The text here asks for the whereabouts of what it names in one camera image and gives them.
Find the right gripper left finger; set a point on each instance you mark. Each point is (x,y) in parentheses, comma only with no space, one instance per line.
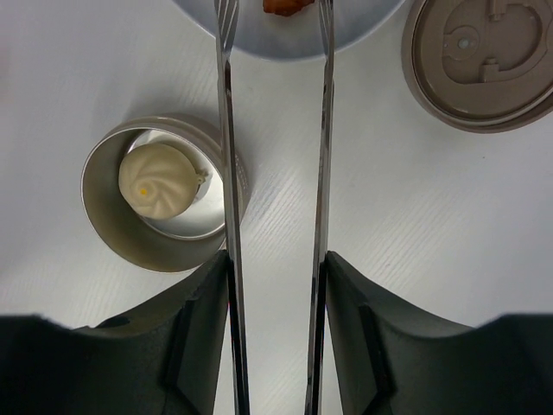
(161,357)

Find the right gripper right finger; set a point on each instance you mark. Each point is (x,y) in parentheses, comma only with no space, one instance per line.
(392,357)

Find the round metal lunch box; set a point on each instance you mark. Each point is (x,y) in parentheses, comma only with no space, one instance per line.
(179,244)

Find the beige bun toy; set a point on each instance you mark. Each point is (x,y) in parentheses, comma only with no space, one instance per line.
(158,181)

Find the metal tongs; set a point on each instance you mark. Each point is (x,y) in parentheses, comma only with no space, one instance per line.
(232,224)

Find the orange sausage toy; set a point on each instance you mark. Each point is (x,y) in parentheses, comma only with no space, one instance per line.
(285,7)

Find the white oval plate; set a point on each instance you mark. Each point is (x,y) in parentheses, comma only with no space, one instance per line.
(271,37)

